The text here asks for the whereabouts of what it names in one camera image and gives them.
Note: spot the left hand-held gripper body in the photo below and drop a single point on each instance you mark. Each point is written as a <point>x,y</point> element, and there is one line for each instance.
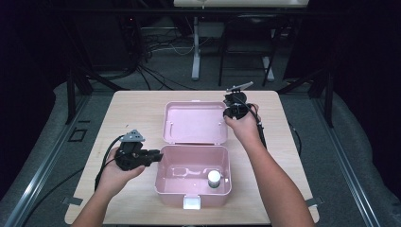
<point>130,157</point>

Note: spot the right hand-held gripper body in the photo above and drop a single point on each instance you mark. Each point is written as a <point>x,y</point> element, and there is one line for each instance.
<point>242,108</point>

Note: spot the small white-capped bottle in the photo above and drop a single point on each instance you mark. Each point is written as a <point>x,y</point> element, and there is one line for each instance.
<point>214,178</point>

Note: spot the person's right hand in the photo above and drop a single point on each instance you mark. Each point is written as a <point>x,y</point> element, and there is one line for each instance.
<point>246,129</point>

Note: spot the person's left hand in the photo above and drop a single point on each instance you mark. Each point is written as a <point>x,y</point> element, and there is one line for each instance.
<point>115,179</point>

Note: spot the white desk leg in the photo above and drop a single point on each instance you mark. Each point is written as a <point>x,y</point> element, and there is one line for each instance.
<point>196,56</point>
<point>269,71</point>

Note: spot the black chair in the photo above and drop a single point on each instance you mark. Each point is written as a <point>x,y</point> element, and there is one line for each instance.
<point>249,31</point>

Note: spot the grey tape strip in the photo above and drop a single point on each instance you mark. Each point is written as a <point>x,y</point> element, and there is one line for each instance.
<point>315,201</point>
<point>73,200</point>

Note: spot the black metal stand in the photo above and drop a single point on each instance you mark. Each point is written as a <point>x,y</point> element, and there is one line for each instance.
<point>71,97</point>
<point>329,97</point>

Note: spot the white desk top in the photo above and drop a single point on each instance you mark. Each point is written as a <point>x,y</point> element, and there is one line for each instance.
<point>242,3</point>

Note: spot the aluminium floor rail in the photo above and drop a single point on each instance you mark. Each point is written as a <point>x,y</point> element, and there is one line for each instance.
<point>346,170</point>
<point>41,176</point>

